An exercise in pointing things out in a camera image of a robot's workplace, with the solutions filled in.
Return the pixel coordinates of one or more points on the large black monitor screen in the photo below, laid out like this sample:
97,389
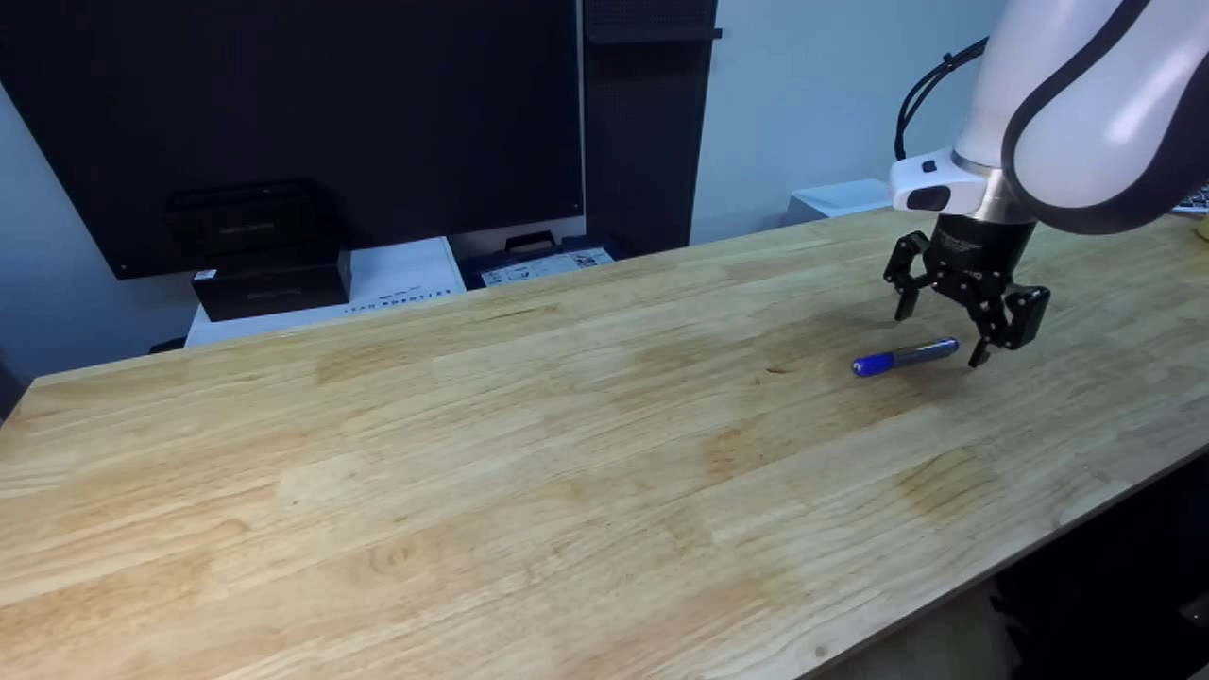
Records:
316,101

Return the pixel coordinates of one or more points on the blue silver marker pen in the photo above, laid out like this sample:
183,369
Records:
900,357

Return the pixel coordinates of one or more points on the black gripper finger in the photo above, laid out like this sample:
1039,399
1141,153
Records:
1013,321
910,274

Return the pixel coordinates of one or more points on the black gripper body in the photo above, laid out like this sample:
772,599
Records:
978,249

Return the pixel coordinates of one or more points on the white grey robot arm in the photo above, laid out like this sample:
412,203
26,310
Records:
1099,101

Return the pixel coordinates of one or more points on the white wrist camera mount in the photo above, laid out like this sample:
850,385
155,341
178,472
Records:
935,187

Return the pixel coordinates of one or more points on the dark tall cabinet panel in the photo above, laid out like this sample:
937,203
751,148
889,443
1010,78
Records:
648,126

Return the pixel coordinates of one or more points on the black case with white label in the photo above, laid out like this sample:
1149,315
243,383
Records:
542,262

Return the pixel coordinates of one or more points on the small white flat box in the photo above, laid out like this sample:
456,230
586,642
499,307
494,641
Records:
840,199

